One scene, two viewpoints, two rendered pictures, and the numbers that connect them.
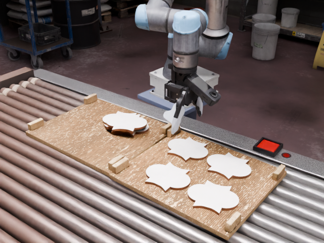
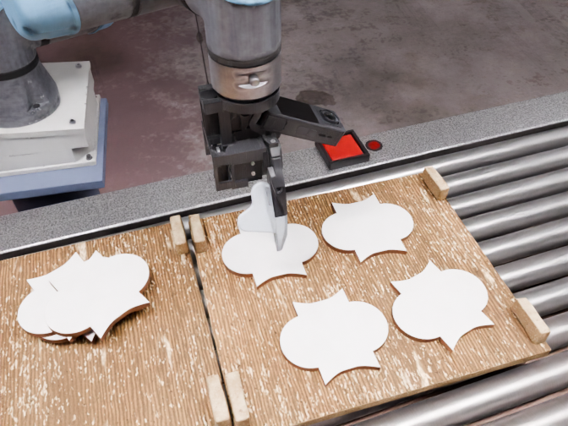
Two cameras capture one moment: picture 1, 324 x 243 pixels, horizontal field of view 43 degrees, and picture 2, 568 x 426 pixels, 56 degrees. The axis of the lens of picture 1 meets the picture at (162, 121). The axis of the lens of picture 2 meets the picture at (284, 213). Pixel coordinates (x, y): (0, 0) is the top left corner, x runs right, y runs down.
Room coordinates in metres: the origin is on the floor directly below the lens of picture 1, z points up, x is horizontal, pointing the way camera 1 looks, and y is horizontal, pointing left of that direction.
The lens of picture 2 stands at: (0.82, 0.31, 1.55)
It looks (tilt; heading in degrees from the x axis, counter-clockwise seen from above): 47 degrees down; 305
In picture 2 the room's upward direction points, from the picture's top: straight up
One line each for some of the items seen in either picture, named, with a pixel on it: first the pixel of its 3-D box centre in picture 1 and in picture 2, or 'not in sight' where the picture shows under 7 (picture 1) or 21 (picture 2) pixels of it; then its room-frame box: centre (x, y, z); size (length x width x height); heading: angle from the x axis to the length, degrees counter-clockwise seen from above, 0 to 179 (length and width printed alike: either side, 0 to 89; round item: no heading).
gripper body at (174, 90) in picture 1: (182, 83); (243, 130); (1.15, -0.06, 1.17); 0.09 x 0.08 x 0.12; 52
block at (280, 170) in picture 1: (279, 172); (435, 182); (0.99, -0.35, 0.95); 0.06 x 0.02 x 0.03; 142
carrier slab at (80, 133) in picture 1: (101, 131); (47, 355); (1.27, 0.21, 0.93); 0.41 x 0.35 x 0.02; 53
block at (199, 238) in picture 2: (173, 130); (198, 232); (1.23, -0.04, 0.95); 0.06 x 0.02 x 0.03; 142
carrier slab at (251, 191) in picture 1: (198, 174); (351, 281); (1.01, -0.11, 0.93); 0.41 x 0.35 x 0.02; 52
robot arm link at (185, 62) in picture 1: (184, 59); (246, 69); (1.14, -0.07, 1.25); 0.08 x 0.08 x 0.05
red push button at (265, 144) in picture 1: (267, 147); (341, 150); (1.17, -0.36, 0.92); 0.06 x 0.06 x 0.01; 54
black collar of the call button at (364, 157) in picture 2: (268, 146); (341, 149); (1.17, -0.36, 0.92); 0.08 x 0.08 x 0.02; 54
